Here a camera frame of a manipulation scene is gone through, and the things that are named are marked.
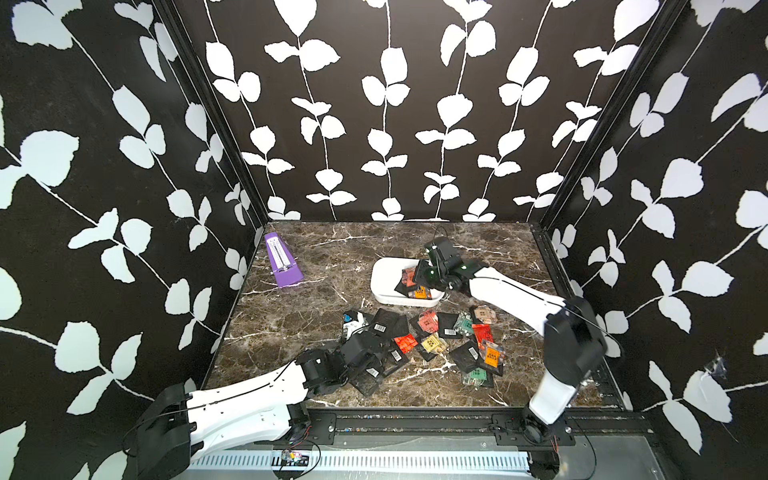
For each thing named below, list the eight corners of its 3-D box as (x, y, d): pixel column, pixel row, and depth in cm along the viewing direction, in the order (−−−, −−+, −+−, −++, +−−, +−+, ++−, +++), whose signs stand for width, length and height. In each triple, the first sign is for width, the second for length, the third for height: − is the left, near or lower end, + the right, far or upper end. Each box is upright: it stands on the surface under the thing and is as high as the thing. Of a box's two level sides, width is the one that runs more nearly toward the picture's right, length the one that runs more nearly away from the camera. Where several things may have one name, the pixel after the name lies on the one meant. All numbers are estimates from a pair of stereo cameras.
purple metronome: (282, 289, 103) (264, 256, 88) (275, 272, 107) (256, 237, 93) (302, 280, 105) (288, 246, 91) (294, 264, 110) (279, 229, 95)
